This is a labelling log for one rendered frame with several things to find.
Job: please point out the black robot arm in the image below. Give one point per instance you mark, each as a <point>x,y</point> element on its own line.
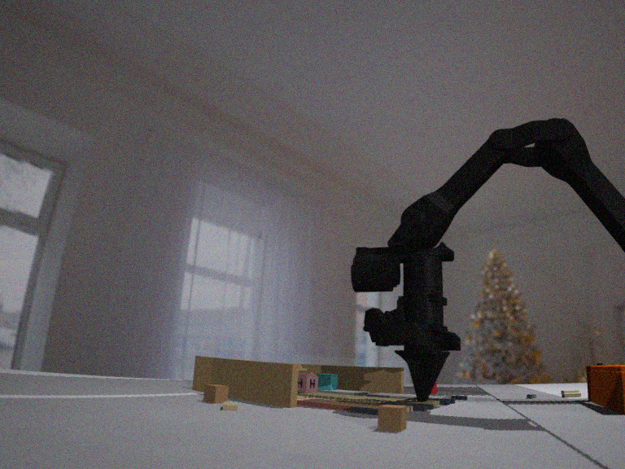
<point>559,149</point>

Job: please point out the teal cube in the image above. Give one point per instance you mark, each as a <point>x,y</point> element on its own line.
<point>327,382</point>

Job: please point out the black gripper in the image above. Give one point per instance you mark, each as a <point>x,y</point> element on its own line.
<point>423,336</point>

